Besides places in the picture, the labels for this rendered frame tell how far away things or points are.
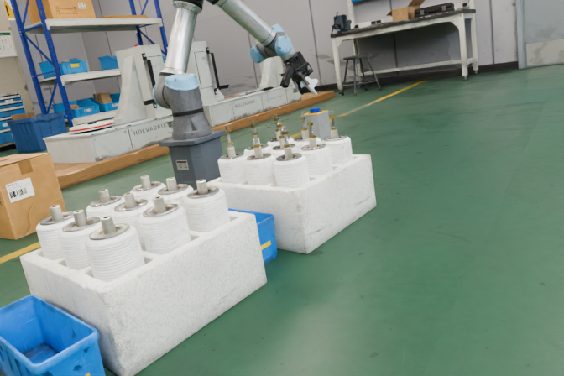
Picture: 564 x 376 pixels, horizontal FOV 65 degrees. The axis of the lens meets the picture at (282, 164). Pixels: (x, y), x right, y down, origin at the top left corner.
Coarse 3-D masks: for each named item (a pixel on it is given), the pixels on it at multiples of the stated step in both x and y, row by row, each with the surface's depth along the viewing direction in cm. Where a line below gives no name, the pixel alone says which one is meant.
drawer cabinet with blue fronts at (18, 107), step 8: (0, 96) 550; (8, 96) 559; (16, 96) 563; (0, 104) 547; (8, 104) 556; (16, 104) 564; (0, 112) 547; (8, 112) 555; (16, 112) 563; (24, 112) 571; (0, 120) 548; (8, 120) 556; (0, 128) 548; (8, 128) 555; (0, 136) 548; (8, 136) 556; (0, 144) 549; (8, 144) 557
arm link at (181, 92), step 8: (168, 80) 159; (176, 80) 158; (184, 80) 158; (192, 80) 160; (168, 88) 160; (176, 88) 158; (184, 88) 158; (192, 88) 160; (168, 96) 162; (176, 96) 159; (184, 96) 159; (192, 96) 160; (200, 96) 164; (168, 104) 167; (176, 104) 160; (184, 104) 159; (192, 104) 160; (200, 104) 163
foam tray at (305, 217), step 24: (336, 168) 134; (360, 168) 140; (240, 192) 131; (264, 192) 125; (288, 192) 119; (312, 192) 121; (336, 192) 130; (360, 192) 140; (288, 216) 121; (312, 216) 122; (336, 216) 130; (360, 216) 141; (288, 240) 124; (312, 240) 122
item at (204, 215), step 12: (192, 204) 99; (204, 204) 98; (216, 204) 99; (192, 216) 100; (204, 216) 99; (216, 216) 100; (228, 216) 104; (192, 228) 101; (204, 228) 100; (216, 228) 100
